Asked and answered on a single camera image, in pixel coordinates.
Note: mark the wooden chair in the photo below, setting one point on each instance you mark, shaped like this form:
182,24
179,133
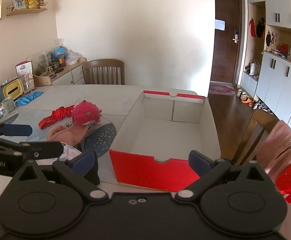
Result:
261,122
104,72

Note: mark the red knotted cloth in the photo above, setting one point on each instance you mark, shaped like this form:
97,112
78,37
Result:
56,115

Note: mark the brown entrance door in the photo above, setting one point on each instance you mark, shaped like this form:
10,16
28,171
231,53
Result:
227,40

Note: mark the far wooden chair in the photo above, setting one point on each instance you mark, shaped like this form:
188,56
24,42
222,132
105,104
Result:
104,72

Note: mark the pink fleece cloth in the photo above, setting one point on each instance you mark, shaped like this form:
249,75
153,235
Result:
72,135

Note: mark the white tall cabinet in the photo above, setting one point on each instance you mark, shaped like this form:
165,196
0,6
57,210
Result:
268,55

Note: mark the blue gloves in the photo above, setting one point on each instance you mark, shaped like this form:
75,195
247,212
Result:
24,100

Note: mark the white red cardboard box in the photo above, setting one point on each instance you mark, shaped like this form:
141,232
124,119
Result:
152,146

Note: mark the shoes on floor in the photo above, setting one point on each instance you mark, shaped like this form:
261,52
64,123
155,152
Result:
244,98

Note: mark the globe toy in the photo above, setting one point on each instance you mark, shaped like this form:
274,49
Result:
59,53

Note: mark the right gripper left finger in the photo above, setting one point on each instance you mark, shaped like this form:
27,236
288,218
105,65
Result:
81,174

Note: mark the near wooden chair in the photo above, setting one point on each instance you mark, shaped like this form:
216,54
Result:
261,122

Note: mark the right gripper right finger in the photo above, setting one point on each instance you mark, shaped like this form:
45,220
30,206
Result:
209,172

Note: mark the green mug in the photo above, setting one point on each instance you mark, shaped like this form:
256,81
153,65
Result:
8,104

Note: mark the red doormat rug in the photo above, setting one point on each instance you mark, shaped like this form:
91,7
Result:
221,88

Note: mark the pink dragonfruit plush toy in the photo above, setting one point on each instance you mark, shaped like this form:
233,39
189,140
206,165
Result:
86,113

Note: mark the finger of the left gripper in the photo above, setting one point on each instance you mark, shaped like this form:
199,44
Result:
38,150
15,130

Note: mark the white sideboard cabinet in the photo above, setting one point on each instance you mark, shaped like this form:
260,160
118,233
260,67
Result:
71,75

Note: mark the green tissue box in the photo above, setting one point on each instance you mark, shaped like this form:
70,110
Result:
13,89

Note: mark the pink scarf on chair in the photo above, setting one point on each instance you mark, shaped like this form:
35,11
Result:
274,153

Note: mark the wall shelf with ornaments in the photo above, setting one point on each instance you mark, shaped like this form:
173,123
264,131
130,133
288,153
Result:
26,7

